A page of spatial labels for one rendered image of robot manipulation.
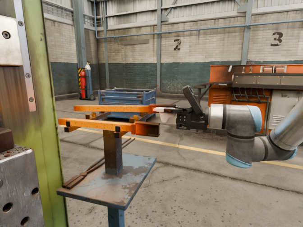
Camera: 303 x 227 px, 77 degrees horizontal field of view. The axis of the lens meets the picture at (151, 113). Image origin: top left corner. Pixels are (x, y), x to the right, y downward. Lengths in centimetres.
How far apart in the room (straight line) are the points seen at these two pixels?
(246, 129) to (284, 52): 710
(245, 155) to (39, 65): 90
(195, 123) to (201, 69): 712
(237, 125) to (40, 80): 83
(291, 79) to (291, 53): 430
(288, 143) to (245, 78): 277
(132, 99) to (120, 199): 352
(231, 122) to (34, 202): 72
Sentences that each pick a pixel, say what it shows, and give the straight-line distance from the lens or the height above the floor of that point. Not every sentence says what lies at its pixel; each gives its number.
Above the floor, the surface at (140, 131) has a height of 96.
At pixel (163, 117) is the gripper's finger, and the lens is 74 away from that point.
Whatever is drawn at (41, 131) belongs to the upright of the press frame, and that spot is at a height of 89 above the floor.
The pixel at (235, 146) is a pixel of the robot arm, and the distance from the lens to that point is 73.
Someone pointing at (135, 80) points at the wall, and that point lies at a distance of 890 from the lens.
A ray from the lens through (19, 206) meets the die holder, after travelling 79.
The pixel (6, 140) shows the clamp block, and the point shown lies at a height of 95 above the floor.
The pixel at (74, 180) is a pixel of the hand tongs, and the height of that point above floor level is 72.
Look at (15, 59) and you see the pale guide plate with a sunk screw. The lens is 91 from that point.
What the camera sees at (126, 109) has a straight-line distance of 79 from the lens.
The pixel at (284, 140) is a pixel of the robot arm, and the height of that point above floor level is 95.
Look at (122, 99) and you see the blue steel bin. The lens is 430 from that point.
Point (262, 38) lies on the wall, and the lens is 775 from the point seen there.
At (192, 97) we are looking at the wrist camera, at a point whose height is 107.
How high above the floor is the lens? 117
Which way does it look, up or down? 13 degrees down
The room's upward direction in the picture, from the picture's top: straight up
